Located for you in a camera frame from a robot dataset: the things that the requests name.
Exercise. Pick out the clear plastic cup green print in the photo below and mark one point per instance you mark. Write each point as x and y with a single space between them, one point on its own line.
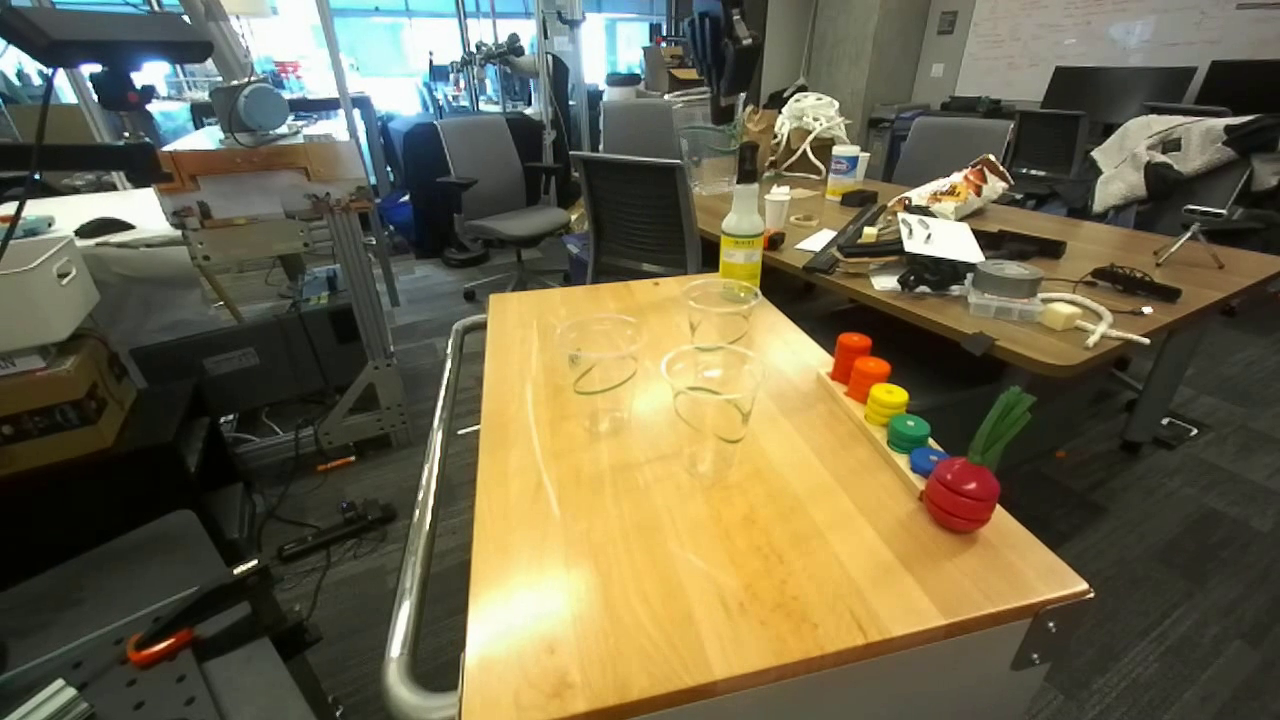
720 315
710 402
601 351

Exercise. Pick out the dark mesh office chair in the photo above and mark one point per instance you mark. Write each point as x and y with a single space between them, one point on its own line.
640 205

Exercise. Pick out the yellow liquid spray bottle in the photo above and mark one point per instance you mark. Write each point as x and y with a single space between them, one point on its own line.
741 242

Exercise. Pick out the red-orange toy peg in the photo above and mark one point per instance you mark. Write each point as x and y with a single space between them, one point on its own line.
848 352

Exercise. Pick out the orange toy peg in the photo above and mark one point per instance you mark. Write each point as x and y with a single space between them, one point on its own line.
869 376

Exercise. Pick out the long black keyboard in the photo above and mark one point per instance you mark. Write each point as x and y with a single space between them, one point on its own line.
842 242

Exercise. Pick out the yellow toy peg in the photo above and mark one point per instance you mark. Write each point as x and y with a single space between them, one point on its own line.
884 402

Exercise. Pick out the grey office chair with armrests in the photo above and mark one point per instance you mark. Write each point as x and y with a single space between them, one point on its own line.
484 166

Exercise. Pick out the green toy peg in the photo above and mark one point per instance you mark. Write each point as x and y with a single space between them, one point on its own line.
911 430

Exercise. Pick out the white wipes canister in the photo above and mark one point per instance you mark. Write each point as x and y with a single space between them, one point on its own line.
844 166

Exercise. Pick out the blue toy peg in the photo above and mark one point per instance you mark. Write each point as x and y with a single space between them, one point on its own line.
926 460

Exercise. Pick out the white printed paper sheet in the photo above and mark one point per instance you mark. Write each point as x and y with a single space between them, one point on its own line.
943 239

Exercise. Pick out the red toy with green stalks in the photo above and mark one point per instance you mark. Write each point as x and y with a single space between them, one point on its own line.
961 495

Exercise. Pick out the black power strip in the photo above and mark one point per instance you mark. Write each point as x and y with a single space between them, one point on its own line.
332 525

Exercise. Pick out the snack chips bag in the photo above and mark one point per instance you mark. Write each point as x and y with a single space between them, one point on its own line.
952 187

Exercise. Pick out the grey round container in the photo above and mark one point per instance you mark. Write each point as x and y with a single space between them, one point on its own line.
1007 285

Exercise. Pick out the grey tool cart cabinet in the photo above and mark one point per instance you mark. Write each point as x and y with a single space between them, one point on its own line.
865 674

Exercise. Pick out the flat black device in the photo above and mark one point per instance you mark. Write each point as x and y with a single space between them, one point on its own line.
1020 247

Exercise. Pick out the small black monitor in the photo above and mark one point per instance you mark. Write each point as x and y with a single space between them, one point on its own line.
1049 140

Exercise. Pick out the grey cylindrical device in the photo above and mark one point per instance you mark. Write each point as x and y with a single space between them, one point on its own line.
255 106

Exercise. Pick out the black remote control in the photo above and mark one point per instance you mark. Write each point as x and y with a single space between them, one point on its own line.
1133 280

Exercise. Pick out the wooden office desk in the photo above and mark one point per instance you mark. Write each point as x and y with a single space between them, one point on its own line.
1175 274

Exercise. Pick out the black computer monitor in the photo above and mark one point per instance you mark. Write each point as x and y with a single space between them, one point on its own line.
1240 83
1123 85

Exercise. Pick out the black computer mouse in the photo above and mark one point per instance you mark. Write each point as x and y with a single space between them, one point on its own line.
104 227

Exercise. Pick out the white cloth over chair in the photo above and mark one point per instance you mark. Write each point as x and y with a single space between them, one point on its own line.
1160 154

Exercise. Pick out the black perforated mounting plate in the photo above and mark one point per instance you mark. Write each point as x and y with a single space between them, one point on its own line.
123 585

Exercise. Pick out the brown cardboard box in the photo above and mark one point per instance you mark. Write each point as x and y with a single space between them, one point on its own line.
63 402

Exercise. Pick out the white plastic box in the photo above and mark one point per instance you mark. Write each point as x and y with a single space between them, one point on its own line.
43 285

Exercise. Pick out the grey metal stand frame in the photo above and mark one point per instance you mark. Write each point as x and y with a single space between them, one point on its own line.
360 305

